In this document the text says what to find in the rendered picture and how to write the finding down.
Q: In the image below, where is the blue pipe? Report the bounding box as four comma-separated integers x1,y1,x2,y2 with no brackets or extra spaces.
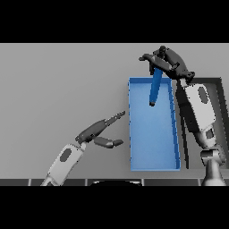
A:
148,67,164,107

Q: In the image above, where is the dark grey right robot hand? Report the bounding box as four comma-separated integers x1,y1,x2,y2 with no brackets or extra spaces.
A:
138,45,196,85

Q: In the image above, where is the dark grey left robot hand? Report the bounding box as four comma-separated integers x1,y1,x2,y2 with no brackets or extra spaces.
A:
74,110,126,149

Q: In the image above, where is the blue bin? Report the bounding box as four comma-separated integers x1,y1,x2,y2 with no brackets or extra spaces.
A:
127,76,182,172

